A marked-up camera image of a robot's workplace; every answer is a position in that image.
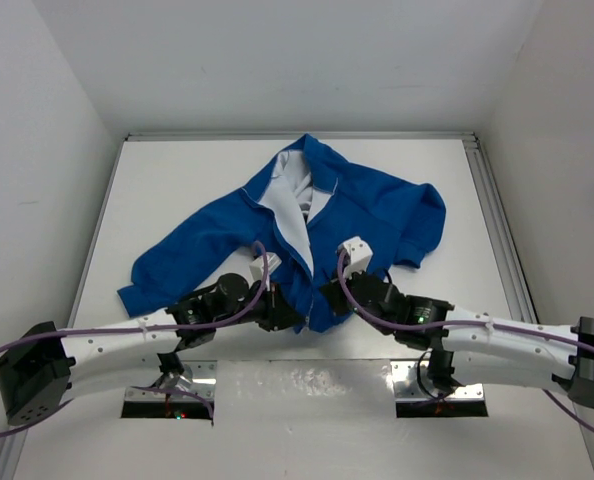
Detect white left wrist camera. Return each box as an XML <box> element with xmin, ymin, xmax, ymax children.
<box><xmin>249</xmin><ymin>252</ymin><xmax>282</xmax><ymax>281</ymax></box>

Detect thin black wire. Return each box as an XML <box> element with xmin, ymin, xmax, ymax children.
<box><xmin>415</xmin><ymin>349</ymin><xmax>448</xmax><ymax>401</ymax></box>

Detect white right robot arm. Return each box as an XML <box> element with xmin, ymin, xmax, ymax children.
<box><xmin>320</xmin><ymin>272</ymin><xmax>594</xmax><ymax>409</ymax></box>

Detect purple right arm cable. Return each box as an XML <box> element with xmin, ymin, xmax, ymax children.
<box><xmin>337</xmin><ymin>249</ymin><xmax>594</xmax><ymax>444</ymax></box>

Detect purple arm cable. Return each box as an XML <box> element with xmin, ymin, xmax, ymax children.
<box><xmin>0</xmin><ymin>240</ymin><xmax>271</xmax><ymax>441</ymax></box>
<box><xmin>337</xmin><ymin>249</ymin><xmax>594</xmax><ymax>444</ymax></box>

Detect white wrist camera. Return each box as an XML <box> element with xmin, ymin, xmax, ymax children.
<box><xmin>337</xmin><ymin>236</ymin><xmax>373</xmax><ymax>278</ymax></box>
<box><xmin>249</xmin><ymin>252</ymin><xmax>282</xmax><ymax>281</ymax></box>

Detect blue fleece zip jacket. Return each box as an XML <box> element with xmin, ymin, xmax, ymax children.
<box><xmin>118</xmin><ymin>134</ymin><xmax>446</xmax><ymax>333</ymax></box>

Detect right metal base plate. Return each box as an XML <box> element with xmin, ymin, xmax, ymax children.
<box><xmin>391</xmin><ymin>360</ymin><xmax>486</xmax><ymax>402</ymax></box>

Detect metal base plate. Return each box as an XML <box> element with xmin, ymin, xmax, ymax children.
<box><xmin>124</xmin><ymin>361</ymin><xmax>217</xmax><ymax>403</ymax></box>
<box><xmin>391</xmin><ymin>360</ymin><xmax>486</xmax><ymax>402</ymax></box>

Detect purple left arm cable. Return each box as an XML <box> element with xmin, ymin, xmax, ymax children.
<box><xmin>0</xmin><ymin>240</ymin><xmax>271</xmax><ymax>441</ymax></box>

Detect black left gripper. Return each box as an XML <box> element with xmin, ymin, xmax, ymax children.
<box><xmin>214</xmin><ymin>278</ymin><xmax>304</xmax><ymax>331</ymax></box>

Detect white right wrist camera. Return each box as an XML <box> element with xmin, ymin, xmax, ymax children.
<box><xmin>337</xmin><ymin>236</ymin><xmax>373</xmax><ymax>278</ymax></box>

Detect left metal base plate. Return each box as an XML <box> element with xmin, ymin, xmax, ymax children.
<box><xmin>124</xmin><ymin>361</ymin><xmax>217</xmax><ymax>403</ymax></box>

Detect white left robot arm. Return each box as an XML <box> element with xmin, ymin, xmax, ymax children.
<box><xmin>0</xmin><ymin>273</ymin><xmax>304</xmax><ymax>427</ymax></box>

